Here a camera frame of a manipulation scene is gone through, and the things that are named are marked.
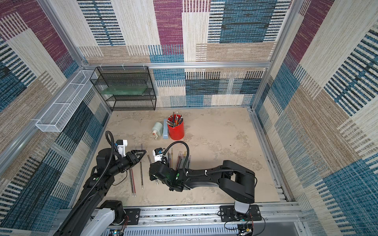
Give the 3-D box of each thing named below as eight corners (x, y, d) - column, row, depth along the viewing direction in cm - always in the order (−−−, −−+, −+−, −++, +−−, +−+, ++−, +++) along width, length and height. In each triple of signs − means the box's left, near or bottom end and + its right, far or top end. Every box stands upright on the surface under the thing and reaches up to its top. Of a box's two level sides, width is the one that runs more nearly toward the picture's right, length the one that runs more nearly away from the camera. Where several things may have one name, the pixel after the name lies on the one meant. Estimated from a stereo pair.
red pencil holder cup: (170, 140, 103) (167, 126, 91) (171, 129, 110) (168, 114, 97) (184, 140, 103) (183, 126, 91) (184, 129, 110) (183, 114, 97)
